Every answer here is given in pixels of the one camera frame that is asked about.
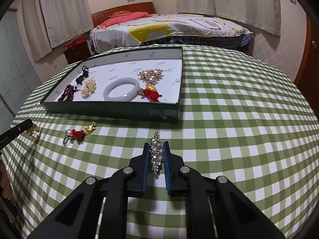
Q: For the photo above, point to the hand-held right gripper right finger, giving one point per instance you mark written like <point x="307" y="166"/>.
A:
<point x="167" y="174"/>

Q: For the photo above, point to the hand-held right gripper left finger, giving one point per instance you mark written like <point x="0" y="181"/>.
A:
<point x="145" y="176"/>

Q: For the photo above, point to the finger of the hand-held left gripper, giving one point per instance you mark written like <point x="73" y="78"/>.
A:
<point x="15" y="130"/>

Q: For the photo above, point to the rhinestone brooch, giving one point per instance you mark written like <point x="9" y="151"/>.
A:
<point x="156" y="151"/>

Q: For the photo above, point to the red knot charm gold ingot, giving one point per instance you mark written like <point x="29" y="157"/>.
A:
<point x="150" y="95"/>

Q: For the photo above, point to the pale jade bangle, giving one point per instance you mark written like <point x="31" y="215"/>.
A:
<point x="107" y="93"/>

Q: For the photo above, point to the green jewelry tray box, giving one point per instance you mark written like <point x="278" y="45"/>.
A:
<point x="164" y="79"/>

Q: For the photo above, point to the gold flower brooch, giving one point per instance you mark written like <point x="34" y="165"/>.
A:
<point x="149" y="76"/>

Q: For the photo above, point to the person's left hand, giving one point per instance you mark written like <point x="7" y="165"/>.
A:
<point x="5" y="181"/>

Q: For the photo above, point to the glass sliding wardrobe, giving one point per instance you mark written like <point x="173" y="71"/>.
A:
<point x="15" y="67"/>

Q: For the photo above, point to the red charm with gold figure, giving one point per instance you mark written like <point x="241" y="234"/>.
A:
<point x="79" y="134"/>

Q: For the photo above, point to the green checked tablecloth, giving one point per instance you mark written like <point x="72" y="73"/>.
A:
<point x="236" y="104"/>

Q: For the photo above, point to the dark wooden nightstand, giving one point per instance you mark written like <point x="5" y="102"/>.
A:
<point x="77" y="53"/>

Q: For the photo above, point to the red gift box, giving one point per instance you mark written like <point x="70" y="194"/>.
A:
<point x="77" y="42"/>

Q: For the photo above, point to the blue plaid bed skirt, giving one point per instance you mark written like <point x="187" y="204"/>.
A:
<point x="211" y="41"/>

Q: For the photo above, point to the patterned white bed sheet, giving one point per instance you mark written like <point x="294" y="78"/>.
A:
<point x="119" y="33"/>

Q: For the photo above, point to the pink pillow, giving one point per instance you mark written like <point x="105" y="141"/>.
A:
<point x="124" y="18"/>

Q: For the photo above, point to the orange cushion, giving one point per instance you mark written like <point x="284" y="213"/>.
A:
<point x="119" y="14"/>

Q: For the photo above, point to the wooden bed headboard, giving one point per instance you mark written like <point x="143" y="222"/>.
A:
<point x="139" y="7"/>

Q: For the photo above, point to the brown wooden door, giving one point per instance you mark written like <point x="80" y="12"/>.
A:
<point x="309" y="67"/>

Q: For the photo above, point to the metal door knob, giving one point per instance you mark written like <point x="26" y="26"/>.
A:
<point x="314" y="43"/>

